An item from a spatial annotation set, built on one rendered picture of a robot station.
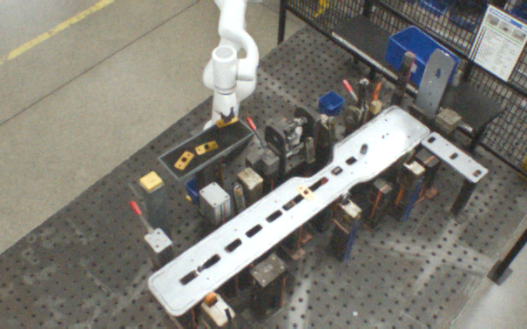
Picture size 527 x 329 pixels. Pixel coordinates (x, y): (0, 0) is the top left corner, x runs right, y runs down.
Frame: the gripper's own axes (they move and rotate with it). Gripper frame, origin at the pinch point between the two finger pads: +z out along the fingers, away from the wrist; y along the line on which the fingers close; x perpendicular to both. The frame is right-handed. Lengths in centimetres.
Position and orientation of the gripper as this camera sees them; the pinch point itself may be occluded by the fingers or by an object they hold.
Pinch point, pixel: (226, 116)
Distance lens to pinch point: 220.4
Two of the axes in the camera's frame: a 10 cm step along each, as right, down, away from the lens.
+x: 8.7, -3.7, 3.3
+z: -0.2, 6.3, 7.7
